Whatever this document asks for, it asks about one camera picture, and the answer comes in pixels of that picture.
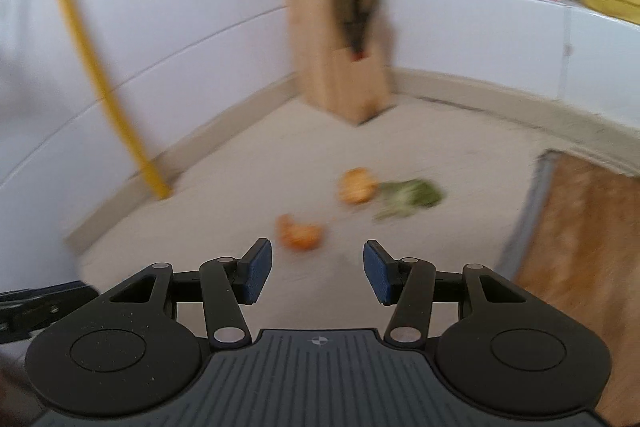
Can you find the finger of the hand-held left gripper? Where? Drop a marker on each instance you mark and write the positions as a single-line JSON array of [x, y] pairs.
[[40, 302]]

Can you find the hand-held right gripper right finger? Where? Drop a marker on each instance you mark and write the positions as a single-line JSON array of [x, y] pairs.
[[377, 272]]

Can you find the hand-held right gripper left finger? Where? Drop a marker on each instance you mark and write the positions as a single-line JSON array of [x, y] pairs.
[[259, 272]]

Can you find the orange peel piece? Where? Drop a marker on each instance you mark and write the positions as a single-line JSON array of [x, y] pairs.
[[357, 187], [300, 234]]

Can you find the crumpled green leaf scrap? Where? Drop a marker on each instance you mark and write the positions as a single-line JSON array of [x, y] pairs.
[[407, 197]]

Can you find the wooden knife block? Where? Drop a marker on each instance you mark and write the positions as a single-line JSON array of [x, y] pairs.
[[330, 72]]

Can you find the wooden cutting board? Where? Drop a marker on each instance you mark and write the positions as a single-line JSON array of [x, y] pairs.
[[590, 257]]

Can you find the yellow pipe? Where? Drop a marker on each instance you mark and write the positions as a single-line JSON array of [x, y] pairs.
[[95, 57]]

